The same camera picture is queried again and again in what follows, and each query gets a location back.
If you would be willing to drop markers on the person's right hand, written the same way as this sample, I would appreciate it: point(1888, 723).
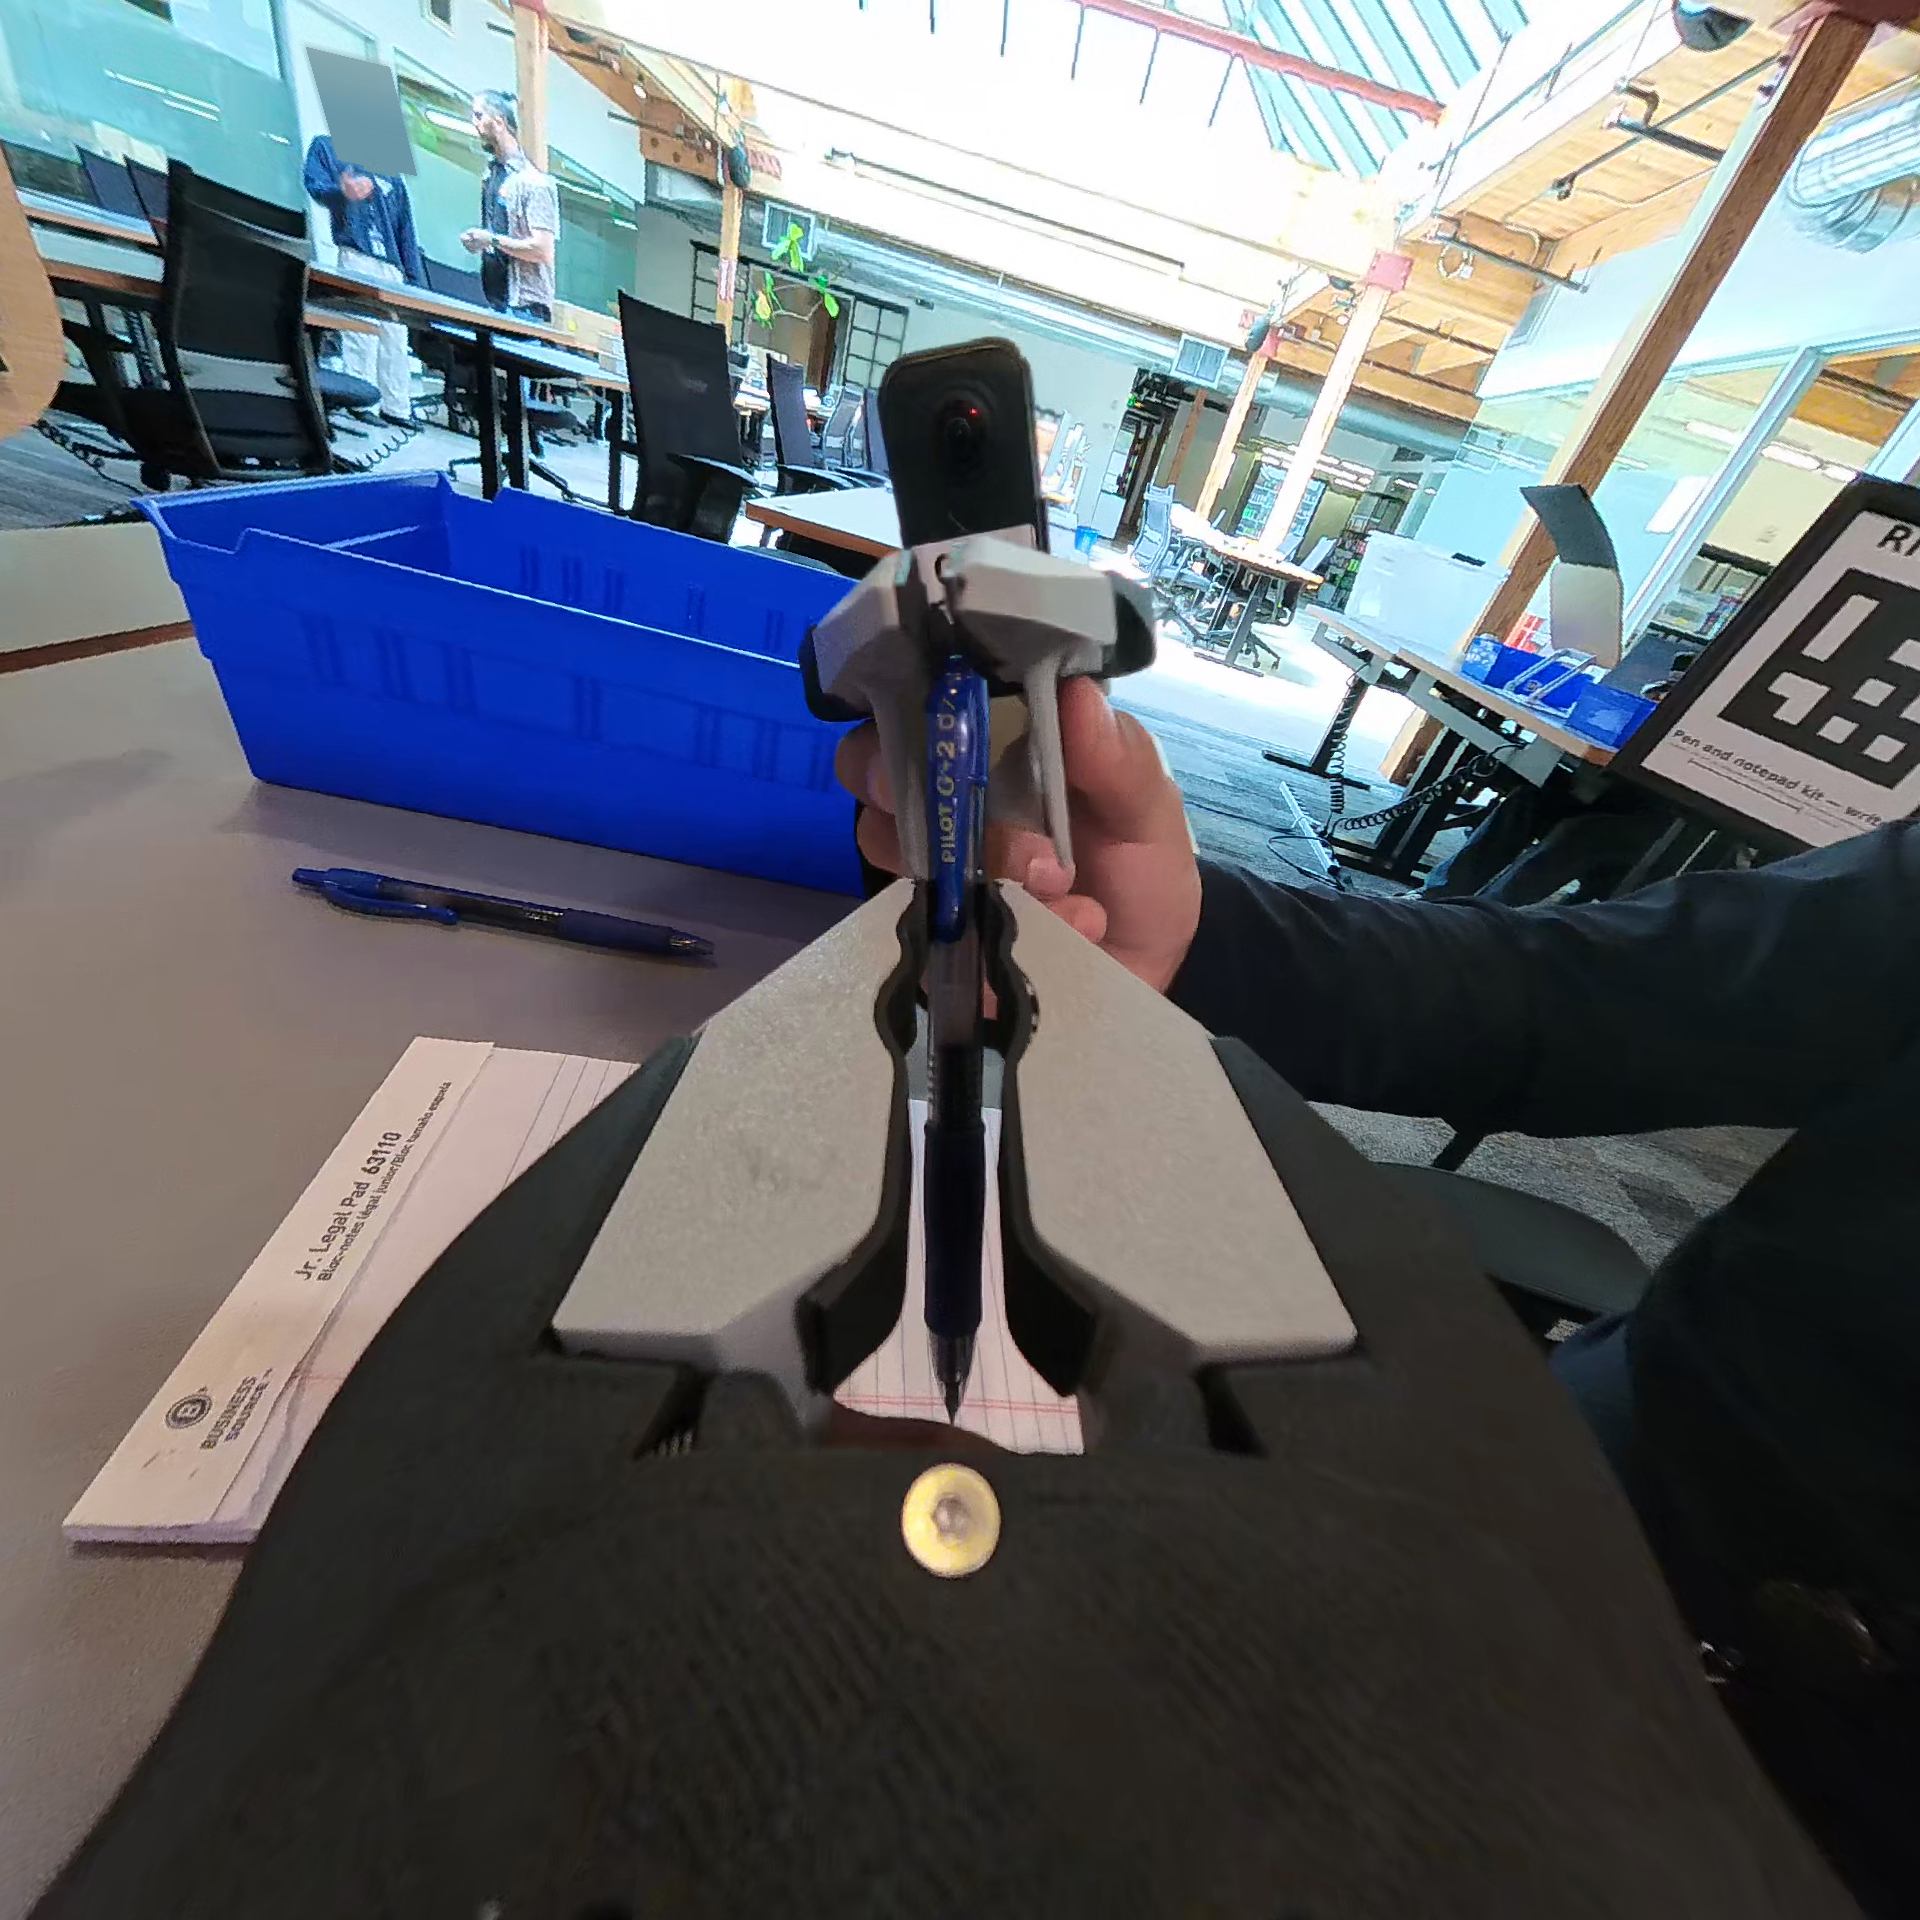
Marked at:
point(1133, 841)

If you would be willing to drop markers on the black office chair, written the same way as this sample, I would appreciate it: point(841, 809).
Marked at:
point(683, 405)
point(240, 330)

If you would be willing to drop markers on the grey folded cardboard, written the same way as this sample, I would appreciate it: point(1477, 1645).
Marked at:
point(1575, 586)

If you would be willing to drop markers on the white storage box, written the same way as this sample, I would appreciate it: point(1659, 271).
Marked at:
point(1426, 586)

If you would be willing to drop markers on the narrow blue plastic bin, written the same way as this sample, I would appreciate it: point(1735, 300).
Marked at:
point(523, 708)

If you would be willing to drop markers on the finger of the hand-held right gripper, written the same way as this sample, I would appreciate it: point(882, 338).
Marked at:
point(1050, 615)
point(898, 645)

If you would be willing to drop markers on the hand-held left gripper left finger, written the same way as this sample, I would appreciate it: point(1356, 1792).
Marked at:
point(719, 1187)

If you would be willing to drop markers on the small blue desktop bins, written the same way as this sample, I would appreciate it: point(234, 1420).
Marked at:
point(1605, 708)

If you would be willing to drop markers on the wooden post red bracket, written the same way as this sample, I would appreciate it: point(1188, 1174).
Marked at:
point(1343, 405)

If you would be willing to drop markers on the thick wooden post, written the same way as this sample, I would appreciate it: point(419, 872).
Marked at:
point(1697, 301)

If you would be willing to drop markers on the long wooden office desk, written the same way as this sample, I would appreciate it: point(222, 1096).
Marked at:
point(419, 301)

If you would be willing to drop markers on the green plant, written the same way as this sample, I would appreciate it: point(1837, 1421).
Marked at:
point(796, 279)

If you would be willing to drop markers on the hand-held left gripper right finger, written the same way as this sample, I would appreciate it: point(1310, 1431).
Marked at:
point(1185, 1187)

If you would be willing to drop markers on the grey desk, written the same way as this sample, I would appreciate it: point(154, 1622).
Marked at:
point(151, 841)

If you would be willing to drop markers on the person's dark clothing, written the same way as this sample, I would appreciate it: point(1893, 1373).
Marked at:
point(1770, 1424)

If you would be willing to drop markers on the white lined legal pad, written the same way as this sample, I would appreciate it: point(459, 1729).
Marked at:
point(301, 1275)

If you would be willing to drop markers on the person's right forearm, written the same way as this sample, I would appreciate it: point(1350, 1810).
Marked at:
point(1501, 1005)

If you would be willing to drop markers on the black framed marker sign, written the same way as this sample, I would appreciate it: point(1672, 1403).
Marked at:
point(1801, 674)

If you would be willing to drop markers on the blue retractable pen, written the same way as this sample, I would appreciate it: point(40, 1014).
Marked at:
point(956, 1229)
point(493, 911)

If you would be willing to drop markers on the black dome camera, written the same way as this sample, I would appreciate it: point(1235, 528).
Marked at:
point(1708, 20)

